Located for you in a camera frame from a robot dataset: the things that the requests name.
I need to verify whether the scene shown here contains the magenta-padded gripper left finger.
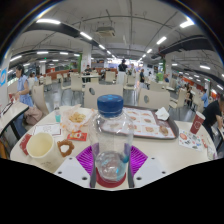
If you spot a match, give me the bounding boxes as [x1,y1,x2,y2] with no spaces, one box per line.
[54,143,100,189]

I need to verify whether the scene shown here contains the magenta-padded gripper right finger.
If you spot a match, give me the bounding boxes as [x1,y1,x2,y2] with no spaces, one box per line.
[127,144,170,189]

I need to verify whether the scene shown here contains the clear bottle with blue cap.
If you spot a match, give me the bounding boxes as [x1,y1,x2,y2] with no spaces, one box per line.
[89,94,135,184]

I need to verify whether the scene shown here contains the cream paper cup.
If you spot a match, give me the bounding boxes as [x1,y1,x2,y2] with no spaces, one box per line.
[25,132,64,173]

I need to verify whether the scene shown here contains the red sauce packet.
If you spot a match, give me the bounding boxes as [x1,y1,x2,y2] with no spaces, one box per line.
[66,130,88,142]

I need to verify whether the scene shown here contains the white printed table sticker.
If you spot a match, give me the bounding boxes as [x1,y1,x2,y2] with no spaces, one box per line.
[32,123,63,138]

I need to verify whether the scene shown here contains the colourful printed flyer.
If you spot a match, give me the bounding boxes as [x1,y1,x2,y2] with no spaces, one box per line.
[178,129,209,151]

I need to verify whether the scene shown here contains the small teal bottle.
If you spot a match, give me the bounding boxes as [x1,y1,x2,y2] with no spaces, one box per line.
[53,105,62,124]

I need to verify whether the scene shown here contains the white crumpled napkin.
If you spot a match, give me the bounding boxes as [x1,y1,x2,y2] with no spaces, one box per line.
[154,106,170,122]

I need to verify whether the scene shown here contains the red paper cup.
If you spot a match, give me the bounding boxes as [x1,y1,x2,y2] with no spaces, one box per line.
[189,110,206,135]

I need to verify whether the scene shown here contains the pink bag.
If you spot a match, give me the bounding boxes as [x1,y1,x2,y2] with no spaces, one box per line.
[22,105,44,127]

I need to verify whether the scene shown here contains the beige chair with round hole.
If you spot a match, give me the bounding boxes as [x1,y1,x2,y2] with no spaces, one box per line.
[83,83,124,110]
[137,87,171,113]

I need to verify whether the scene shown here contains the beige table with dark edge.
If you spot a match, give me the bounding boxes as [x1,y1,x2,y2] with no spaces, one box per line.
[0,100,30,141]

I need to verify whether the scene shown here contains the person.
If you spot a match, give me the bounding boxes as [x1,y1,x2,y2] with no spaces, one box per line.
[11,64,35,108]
[201,94,224,141]
[83,64,93,79]
[199,87,210,108]
[116,58,129,87]
[139,68,146,84]

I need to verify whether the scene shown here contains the group of beige chairs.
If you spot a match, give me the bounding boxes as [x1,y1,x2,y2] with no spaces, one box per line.
[26,69,209,114]

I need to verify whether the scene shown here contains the ceiling air conditioner unit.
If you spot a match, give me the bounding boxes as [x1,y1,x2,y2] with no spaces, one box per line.
[95,26,116,38]

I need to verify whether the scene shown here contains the group of ceiling lights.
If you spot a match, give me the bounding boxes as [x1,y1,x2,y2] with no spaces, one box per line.
[6,18,224,91]

